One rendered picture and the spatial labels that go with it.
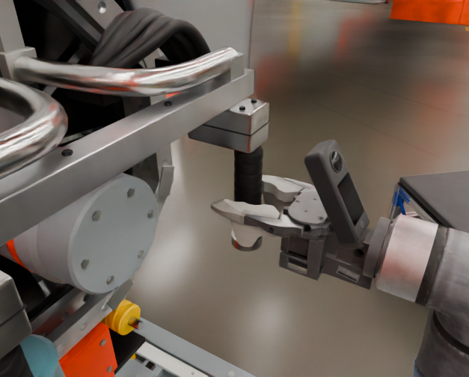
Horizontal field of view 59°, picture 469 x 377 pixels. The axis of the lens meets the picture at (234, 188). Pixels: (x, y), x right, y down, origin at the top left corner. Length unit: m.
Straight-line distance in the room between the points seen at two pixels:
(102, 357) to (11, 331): 0.49
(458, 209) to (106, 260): 1.29
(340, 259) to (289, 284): 1.09
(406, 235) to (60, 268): 0.35
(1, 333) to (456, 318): 0.41
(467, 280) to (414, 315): 1.15
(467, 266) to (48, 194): 0.38
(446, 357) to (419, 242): 0.14
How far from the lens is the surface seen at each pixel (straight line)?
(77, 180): 0.32
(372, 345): 1.48
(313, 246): 0.50
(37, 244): 0.44
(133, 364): 1.12
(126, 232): 0.46
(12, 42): 0.50
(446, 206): 1.56
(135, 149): 0.36
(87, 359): 0.75
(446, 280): 0.47
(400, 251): 0.47
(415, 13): 3.92
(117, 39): 0.49
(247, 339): 1.42
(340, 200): 0.46
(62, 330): 0.69
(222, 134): 0.49
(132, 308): 0.81
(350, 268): 0.52
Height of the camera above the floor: 1.12
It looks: 32 degrees down
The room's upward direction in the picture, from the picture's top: straight up
